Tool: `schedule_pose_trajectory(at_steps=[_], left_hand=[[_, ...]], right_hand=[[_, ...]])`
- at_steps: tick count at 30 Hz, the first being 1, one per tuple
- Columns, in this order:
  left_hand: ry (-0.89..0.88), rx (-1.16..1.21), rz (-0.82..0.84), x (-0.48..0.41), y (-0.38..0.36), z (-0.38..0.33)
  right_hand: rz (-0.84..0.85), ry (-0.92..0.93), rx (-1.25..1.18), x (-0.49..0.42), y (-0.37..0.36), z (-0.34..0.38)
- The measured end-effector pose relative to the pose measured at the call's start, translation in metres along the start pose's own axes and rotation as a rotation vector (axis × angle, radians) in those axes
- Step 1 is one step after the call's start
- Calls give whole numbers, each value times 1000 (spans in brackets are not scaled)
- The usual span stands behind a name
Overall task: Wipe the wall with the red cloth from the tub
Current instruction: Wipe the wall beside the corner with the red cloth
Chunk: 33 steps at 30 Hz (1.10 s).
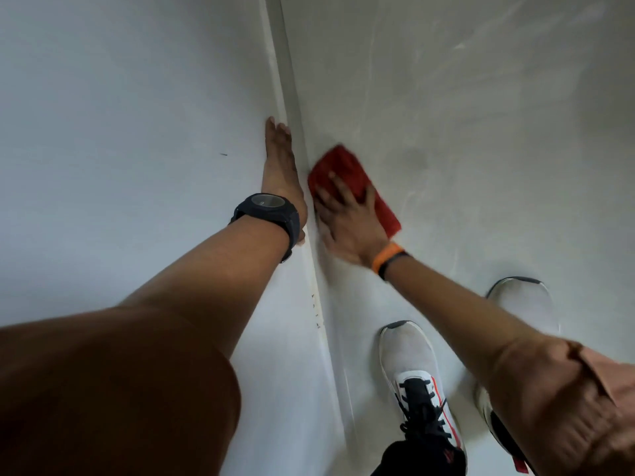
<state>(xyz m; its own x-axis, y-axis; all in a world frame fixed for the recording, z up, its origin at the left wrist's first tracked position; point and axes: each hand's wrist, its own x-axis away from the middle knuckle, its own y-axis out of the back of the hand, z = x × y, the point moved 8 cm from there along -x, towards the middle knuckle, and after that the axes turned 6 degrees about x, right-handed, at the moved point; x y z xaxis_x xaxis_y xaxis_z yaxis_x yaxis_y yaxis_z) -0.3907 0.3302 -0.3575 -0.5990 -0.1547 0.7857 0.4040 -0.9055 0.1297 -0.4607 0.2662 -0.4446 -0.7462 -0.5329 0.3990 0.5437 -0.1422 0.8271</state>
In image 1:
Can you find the person's left hand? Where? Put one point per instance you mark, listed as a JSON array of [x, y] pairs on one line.
[[280, 168]]

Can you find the person's right hand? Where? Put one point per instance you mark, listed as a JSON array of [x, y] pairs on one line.
[[354, 227]]

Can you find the person's right middle finger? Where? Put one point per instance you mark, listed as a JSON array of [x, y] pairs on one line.
[[342, 187]]

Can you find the person's left fingers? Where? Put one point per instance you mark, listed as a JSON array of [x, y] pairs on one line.
[[276, 136]]

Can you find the person's right thumb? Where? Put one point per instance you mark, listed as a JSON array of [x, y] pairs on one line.
[[323, 231]]

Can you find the red cleaning cloth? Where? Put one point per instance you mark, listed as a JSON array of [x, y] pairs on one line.
[[350, 168]]

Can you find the person's left forearm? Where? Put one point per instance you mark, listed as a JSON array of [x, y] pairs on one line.
[[218, 272]]

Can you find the person's right forearm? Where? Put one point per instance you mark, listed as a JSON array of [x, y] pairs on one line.
[[456, 317]]

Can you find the black wrist watch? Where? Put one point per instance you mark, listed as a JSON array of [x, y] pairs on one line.
[[268, 205]]

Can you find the orange wristband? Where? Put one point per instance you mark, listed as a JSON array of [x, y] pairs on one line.
[[388, 255]]

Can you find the thin black wristband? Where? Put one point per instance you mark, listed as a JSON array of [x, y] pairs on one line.
[[394, 263]]

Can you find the white skirting board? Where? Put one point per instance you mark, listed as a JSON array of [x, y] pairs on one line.
[[274, 54]]

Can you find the white black sports shoe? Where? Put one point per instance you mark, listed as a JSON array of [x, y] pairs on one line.
[[528, 299], [409, 359]]

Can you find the black trouser leg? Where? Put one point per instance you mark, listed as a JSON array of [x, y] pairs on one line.
[[421, 458]]

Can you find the brown shirt sleeve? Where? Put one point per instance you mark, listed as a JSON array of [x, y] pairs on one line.
[[565, 406], [109, 396]]

